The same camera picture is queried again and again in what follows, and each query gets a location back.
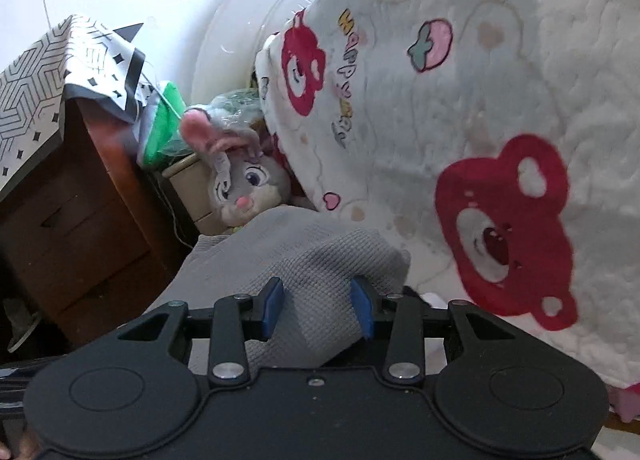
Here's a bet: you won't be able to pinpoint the grey knit garment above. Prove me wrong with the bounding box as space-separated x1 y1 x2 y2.
152 205 410 372

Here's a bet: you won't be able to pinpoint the black white patterned cloth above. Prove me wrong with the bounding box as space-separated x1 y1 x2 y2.
1 14 156 198

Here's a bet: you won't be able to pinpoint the white quilt red bears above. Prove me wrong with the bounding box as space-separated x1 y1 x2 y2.
256 0 639 388

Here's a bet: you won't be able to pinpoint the grey rabbit plush toy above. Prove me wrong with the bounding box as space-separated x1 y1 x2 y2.
179 104 292 228

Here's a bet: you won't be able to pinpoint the green plastic bag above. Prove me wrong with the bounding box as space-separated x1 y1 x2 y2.
137 80 192 171

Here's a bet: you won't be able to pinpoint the left hand of person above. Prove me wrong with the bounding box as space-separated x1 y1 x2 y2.
0 430 44 460

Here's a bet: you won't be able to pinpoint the brown wooden nightstand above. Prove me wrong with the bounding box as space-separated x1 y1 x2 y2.
1 99 198 346

